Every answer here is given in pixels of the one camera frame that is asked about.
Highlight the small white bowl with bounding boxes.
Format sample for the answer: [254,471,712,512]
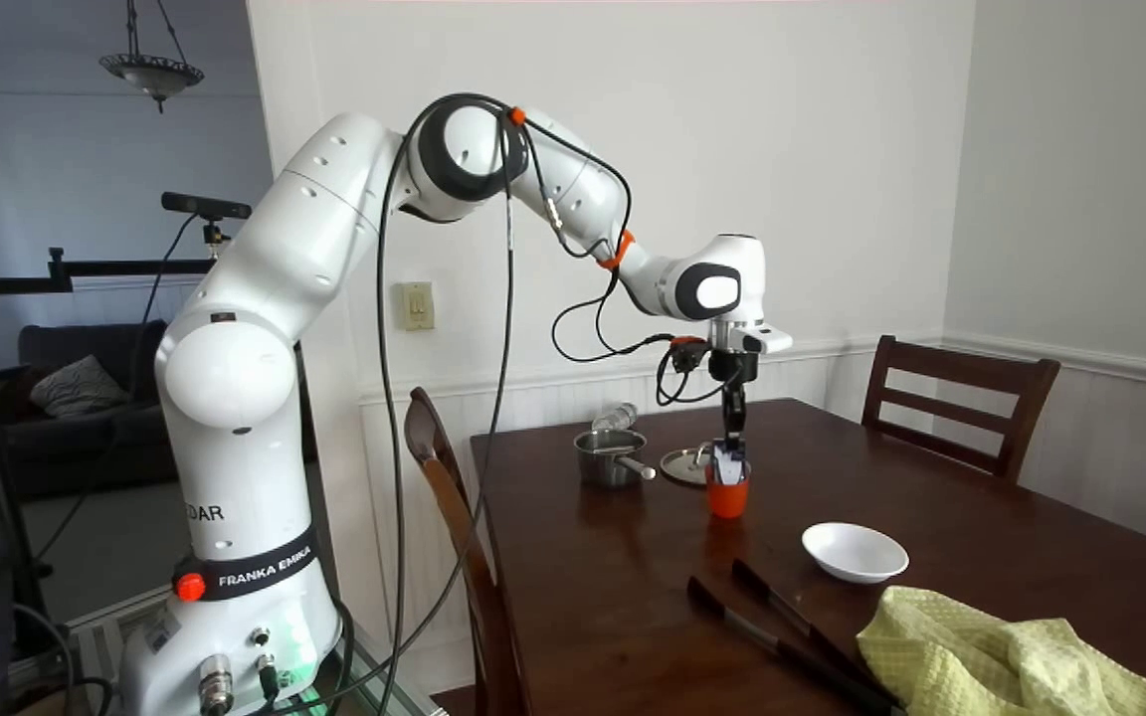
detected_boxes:
[802,519,917,590]

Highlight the grey pillow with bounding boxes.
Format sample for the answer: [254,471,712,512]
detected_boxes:
[23,352,131,421]

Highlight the silver pot with handle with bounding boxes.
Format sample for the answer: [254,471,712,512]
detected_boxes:
[572,426,665,494]

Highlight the orange cup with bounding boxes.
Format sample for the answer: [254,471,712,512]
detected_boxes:
[704,443,751,527]

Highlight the long black robot cable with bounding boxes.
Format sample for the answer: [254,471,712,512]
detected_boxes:
[377,122,526,698]
[369,133,422,716]

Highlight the black tongs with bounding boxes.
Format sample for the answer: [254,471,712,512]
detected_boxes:
[686,559,908,716]

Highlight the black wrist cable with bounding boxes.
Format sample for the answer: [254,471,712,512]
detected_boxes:
[547,232,737,411]

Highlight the dark sofa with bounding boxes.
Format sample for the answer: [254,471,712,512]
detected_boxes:
[0,319,184,504]

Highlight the orange forearm strap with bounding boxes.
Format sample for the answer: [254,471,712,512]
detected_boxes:
[596,232,643,279]

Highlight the yellow-green cloth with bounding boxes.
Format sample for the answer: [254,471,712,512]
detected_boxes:
[851,582,1146,716]

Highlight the hanging ceiling lamp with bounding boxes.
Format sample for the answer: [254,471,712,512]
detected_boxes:
[97,0,206,114]

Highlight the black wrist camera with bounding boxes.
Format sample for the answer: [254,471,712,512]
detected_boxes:
[661,333,718,380]

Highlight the clear plastic bottle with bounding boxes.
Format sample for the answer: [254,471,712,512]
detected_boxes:
[591,397,644,439]

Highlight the black stereo camera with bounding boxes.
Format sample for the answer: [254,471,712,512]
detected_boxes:
[154,186,254,226]

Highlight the beige wall light switch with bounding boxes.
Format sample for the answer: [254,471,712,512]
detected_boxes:
[393,279,440,333]

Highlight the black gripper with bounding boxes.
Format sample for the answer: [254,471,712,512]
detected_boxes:
[708,341,765,454]

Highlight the small white blue object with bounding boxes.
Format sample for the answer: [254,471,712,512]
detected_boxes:
[712,443,747,488]

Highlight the silver pot lid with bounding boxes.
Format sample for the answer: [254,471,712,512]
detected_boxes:
[656,443,718,488]

